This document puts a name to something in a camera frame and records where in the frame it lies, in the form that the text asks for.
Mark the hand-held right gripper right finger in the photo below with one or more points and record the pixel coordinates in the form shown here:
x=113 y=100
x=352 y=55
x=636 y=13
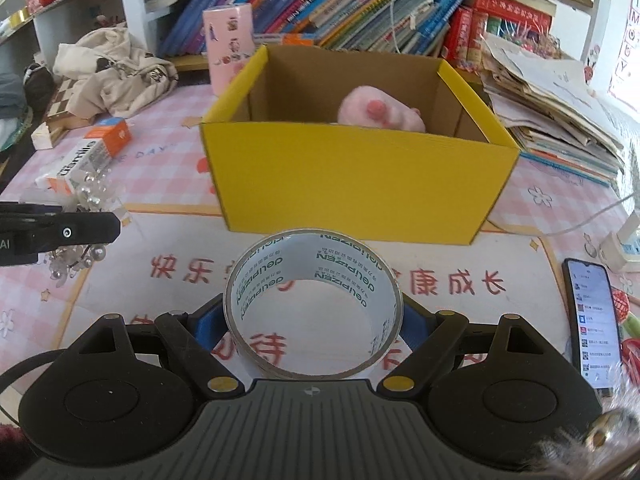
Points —
x=416 y=325

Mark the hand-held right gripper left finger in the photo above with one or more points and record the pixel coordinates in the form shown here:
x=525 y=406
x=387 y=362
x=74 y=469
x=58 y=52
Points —
x=207 y=327

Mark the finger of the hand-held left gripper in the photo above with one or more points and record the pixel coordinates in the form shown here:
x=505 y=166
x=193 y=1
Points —
x=85 y=230
x=30 y=208

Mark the clear crystal bead hair clip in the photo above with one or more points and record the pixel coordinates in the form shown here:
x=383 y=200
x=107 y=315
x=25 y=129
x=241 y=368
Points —
x=92 y=192

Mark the clear packing tape roll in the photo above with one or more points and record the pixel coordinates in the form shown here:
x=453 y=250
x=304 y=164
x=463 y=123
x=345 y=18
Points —
x=325 y=265

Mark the yellow cardboard box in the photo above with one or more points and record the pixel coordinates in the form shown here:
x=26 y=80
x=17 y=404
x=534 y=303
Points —
x=350 y=180

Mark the pink plush toy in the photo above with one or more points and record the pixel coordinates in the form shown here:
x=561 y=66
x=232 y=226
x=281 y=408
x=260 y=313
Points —
x=370 y=110

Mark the pale cloth pile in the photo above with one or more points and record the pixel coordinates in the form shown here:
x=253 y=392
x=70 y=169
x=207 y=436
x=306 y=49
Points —
x=12 y=135

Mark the wooden chessboard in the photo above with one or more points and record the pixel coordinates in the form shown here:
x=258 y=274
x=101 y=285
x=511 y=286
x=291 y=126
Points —
x=65 y=102

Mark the black bag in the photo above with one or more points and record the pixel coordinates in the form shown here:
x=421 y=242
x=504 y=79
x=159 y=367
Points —
x=37 y=85

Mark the cream hoodie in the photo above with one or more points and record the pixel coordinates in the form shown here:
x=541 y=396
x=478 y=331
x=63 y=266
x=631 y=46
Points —
x=115 y=80

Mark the black smartphone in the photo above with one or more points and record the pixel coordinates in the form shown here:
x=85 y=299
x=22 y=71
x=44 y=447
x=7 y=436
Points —
x=592 y=325

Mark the red pink fuzzy garment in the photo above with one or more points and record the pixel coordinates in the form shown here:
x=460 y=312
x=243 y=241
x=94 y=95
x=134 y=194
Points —
x=9 y=452

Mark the white power strip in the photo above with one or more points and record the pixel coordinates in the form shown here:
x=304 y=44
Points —
x=620 y=255

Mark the wooden desk shelf unit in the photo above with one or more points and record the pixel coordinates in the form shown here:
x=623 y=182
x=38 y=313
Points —
x=137 y=10

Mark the pink sticker-covered cylinder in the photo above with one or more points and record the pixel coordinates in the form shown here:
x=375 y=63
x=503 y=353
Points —
x=227 y=45

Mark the stack of loose papers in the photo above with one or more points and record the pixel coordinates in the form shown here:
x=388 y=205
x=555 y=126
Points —
x=550 y=95

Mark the row of leaning colourful books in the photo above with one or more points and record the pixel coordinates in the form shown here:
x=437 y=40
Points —
x=350 y=10

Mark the alphabet wall poster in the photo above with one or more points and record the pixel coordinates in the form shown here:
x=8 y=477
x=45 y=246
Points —
x=627 y=50

